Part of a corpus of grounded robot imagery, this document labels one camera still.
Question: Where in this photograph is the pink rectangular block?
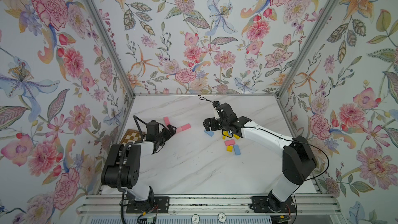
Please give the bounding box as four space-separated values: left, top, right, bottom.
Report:
181 123 191 131

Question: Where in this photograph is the light blue long block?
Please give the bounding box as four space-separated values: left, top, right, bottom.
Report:
204 130 214 136

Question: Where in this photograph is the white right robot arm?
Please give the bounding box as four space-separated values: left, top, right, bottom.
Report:
203 101 318 213

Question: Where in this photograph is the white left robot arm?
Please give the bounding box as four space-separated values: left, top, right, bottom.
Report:
101 116 177 203

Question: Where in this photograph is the wooden chessboard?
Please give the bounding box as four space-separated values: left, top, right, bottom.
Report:
120 129 142 144

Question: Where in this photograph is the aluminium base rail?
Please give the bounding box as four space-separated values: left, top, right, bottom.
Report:
76 194 341 216

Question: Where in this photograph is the aluminium frame post left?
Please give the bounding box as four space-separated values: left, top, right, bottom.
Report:
83 0 135 99

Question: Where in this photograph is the aluminium frame post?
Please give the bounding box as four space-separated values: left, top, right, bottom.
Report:
83 0 135 99
276 0 339 100

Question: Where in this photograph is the aluminium frame post right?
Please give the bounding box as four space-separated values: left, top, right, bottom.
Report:
276 0 339 100

